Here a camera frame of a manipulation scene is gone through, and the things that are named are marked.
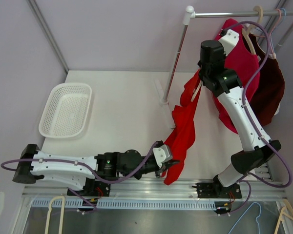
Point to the beige hanger floor right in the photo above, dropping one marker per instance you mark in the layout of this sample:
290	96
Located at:
284	223

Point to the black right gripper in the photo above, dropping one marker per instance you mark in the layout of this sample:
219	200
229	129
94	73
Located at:
199	64

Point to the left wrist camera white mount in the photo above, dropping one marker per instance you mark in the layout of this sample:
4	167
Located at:
162	155

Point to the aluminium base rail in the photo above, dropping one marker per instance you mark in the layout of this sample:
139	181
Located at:
155	189

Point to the metal clothes rack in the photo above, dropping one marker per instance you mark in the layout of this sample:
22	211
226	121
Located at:
191	14

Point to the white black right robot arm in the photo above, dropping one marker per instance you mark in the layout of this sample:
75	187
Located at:
257	146

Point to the white slotted cable duct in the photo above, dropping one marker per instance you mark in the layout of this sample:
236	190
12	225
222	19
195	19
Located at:
129	204

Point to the red t shirt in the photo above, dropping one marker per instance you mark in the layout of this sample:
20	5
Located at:
183	136

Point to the white t shirt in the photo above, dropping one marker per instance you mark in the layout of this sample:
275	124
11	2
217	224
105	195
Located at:
278	84

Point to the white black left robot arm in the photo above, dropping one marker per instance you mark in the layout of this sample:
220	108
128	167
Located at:
77	172

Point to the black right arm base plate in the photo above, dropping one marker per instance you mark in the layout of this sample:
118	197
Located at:
211	190

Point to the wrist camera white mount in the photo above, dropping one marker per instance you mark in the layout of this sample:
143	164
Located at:
229	40
162	155

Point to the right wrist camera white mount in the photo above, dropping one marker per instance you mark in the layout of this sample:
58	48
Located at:
229	40

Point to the blue wire hanger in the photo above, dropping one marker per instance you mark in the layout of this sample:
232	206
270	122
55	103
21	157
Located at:
259	10

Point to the dark maroon t shirt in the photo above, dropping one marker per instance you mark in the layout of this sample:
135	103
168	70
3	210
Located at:
262	101

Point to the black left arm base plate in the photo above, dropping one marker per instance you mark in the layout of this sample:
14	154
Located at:
95	188

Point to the white plastic laundry basket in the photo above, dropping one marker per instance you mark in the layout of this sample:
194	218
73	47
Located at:
66	111

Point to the pink wire hanger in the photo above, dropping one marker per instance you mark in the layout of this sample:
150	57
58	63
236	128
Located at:
275	25

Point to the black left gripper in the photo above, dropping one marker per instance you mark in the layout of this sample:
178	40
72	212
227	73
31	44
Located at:
159	170

